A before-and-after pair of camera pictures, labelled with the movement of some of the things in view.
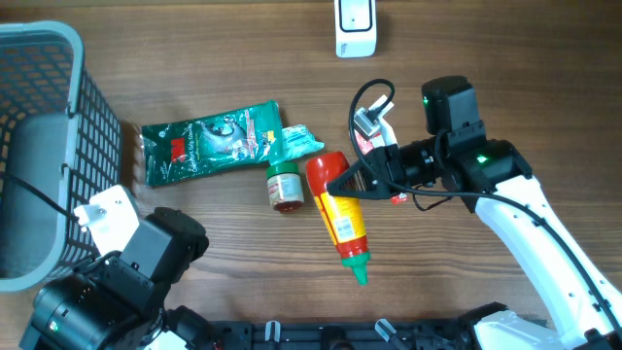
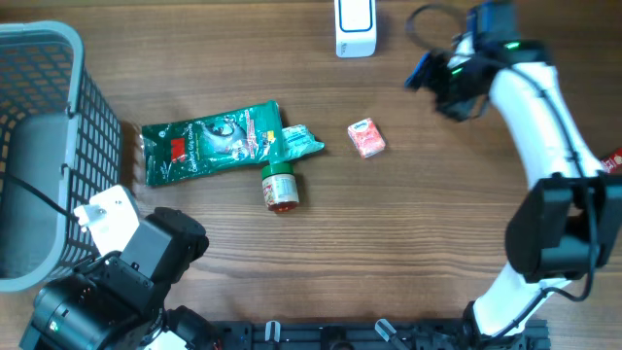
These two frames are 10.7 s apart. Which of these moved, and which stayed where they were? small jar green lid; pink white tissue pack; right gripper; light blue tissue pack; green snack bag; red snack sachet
Moved: right gripper; red snack sachet
Stayed: small jar green lid; light blue tissue pack; green snack bag; pink white tissue pack
